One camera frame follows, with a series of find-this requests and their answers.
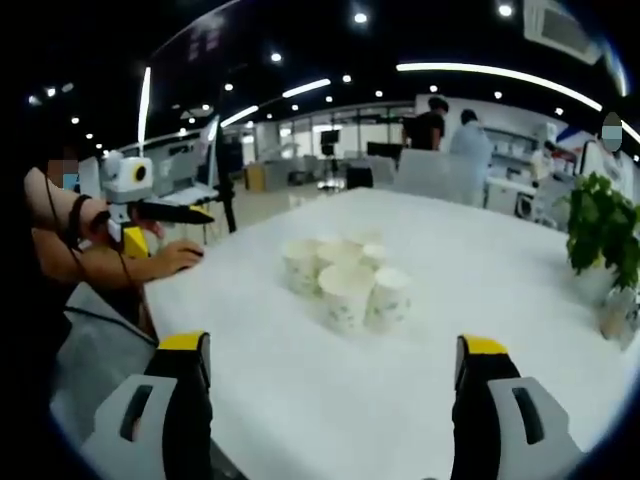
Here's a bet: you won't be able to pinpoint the cluster of white paper cups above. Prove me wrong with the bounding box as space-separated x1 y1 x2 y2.
280 228 414 335

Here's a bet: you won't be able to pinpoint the white upright light bar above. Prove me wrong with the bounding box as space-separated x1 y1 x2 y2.
136 66 152 152

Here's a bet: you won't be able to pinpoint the yellow cabinet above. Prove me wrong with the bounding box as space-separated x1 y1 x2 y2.
244 164 267 193

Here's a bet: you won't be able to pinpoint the person's dark clothed body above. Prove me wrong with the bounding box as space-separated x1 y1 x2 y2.
0 224 71 396

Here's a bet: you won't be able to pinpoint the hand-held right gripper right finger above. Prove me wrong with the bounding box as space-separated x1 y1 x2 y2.
449 333 587 480

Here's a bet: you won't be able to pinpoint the black chair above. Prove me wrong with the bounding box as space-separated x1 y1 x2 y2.
345 165 375 191

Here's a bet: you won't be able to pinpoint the black monitor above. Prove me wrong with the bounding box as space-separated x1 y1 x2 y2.
366 141 404 162

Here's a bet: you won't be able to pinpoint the black wristband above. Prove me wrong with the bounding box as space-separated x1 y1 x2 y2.
68 193 95 247

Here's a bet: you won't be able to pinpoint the round ceiling downlights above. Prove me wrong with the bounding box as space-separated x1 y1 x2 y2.
27 2 566 151

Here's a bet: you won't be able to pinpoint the black stand pole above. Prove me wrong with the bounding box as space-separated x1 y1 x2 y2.
213 113 239 235

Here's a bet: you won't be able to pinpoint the long curved ceiling light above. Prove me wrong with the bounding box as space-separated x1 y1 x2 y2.
396 61 605 113

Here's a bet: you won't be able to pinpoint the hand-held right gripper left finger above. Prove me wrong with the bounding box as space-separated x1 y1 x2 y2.
79 329 214 480

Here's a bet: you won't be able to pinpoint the white table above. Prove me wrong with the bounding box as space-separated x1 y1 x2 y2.
142 187 637 480

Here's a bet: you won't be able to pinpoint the green potted plant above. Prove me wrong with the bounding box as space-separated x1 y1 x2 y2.
566 171 640 292

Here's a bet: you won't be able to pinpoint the black screen on stand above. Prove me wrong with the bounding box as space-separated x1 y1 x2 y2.
319 130 342 157

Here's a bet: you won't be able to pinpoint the small pale container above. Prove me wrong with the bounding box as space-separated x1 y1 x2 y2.
598 285 640 347

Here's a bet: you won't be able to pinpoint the short ceiling light strip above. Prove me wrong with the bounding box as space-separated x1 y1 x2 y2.
281 77 333 99
220 104 260 129

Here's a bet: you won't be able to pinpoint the thin black cable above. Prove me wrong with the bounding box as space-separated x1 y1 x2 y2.
43 172 141 296

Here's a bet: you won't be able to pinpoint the ceiling air conditioner unit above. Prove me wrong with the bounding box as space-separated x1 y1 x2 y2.
522 0 603 66

